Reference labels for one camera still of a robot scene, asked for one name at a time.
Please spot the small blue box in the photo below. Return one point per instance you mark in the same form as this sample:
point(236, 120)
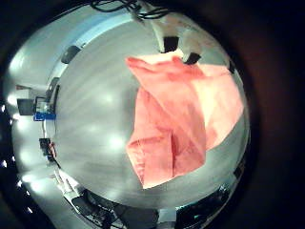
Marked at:
point(44, 116)

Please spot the pink cloth garment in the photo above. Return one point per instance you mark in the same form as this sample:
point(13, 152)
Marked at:
point(178, 117)

